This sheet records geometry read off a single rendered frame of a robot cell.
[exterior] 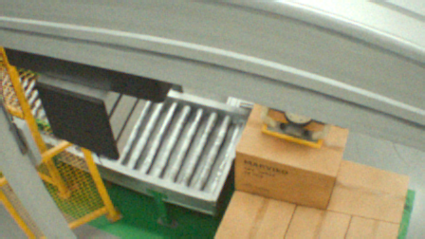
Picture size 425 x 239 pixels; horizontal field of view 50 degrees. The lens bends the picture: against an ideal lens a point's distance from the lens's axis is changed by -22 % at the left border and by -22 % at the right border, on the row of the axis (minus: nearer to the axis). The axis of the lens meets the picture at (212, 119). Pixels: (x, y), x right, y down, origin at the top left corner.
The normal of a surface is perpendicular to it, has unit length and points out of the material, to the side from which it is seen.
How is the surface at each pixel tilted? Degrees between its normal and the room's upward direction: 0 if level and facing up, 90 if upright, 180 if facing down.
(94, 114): 90
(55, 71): 90
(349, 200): 0
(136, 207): 0
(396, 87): 90
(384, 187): 0
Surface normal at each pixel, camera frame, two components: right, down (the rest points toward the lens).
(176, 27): -0.34, 0.76
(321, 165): -0.04, -0.61
